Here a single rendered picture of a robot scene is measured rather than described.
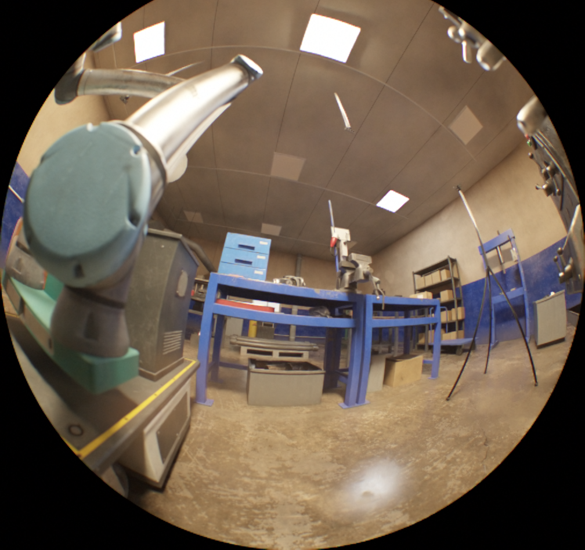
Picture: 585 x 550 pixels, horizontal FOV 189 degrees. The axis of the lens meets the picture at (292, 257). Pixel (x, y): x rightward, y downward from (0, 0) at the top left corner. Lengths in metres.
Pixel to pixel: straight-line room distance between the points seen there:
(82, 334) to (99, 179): 0.25
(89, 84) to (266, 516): 1.22
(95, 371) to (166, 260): 0.45
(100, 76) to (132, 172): 0.55
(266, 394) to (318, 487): 0.78
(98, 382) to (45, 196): 0.26
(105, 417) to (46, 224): 0.37
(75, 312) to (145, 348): 0.37
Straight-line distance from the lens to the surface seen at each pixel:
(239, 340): 3.19
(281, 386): 1.29
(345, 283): 1.27
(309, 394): 1.38
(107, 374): 0.36
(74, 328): 0.36
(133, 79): 0.68
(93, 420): 0.46
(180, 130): 0.31
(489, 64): 0.26
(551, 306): 2.86
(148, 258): 0.69
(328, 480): 0.80
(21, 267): 0.75
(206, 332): 1.12
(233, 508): 0.69
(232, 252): 1.38
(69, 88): 0.73
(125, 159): 0.19
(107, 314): 0.36
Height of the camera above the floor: 0.60
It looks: 22 degrees up
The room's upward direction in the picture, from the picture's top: 6 degrees clockwise
